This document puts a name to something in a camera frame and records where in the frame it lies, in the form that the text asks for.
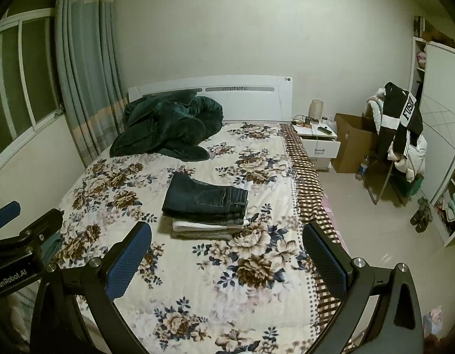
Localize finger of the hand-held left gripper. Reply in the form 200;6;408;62
6;208;65;259
0;201;21;230

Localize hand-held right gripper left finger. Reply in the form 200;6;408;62
30;221;154;354

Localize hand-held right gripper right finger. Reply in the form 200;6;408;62
302;222;425;354

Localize dark blue jeans pants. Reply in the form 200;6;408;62
162;171;249;222

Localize white folded pants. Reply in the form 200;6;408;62
172;220;250;234

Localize beige folded pants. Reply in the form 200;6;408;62
172;229;246;241

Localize teal folded cloth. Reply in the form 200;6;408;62
39;230;64;262

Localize pink bed sheet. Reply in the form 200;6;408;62
321;194;346;244

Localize floral quilt bed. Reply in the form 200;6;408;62
47;122;346;354

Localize brown checkered bed sheet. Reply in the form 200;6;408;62
279;123;346;340

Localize plastic water bottle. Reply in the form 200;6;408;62
356;155;370;181

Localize pair of dark green slippers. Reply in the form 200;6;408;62
410;196;433;233

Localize white nightstand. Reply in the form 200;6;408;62
291;120;342;172

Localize tall brown cardboard box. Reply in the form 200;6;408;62
334;112;379;174

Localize pastel printed packet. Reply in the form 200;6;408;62
423;306;444;340

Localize white puffer jacket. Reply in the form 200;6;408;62
367;88;427;181

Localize dark green blanket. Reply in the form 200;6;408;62
110;90;224;162

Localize small table lamp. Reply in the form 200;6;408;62
309;99;326;122

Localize black jacket with white stripes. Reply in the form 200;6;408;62
375;82;423;155

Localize grey striped curtain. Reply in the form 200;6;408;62
54;0;128;166

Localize white headboard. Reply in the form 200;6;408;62
128;77;294;124

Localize white wardrobe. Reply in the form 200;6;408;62
412;36;455;248

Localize metal frame chair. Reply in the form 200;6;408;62
364;147;425;207

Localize white frame window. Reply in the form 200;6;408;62
0;7;64;166

